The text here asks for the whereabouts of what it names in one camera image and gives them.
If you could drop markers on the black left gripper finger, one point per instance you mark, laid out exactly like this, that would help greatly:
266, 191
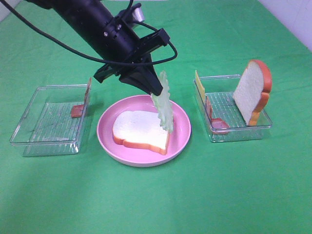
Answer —
143, 78

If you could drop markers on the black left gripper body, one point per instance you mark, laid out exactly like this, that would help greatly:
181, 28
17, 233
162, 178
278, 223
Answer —
123, 49

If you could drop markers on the green toy lettuce leaf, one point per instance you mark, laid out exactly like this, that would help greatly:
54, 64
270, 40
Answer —
163, 104

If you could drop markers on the toy bread slice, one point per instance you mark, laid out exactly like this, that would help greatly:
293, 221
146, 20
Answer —
140, 130
253, 91

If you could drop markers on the yellow toy cheese slice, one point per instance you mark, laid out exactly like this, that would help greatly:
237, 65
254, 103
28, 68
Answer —
200, 87

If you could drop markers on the toy bacon strip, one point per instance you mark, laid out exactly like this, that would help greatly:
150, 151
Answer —
77, 110
218, 124

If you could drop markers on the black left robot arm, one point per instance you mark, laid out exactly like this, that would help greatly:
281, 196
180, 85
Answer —
87, 17

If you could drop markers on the pink round plate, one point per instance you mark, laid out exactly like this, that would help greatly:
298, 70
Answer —
142, 157

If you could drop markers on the clear right plastic container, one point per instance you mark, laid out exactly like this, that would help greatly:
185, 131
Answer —
220, 90

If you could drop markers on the clear plastic container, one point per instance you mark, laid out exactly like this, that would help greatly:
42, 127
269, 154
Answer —
220, 90
46, 127

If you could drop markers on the clear left plastic container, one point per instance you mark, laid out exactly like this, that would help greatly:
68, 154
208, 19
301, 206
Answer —
46, 127

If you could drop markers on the green tablecloth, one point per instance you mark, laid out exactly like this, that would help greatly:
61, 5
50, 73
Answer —
248, 187

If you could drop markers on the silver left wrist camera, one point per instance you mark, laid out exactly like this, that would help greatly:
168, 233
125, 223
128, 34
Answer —
135, 14

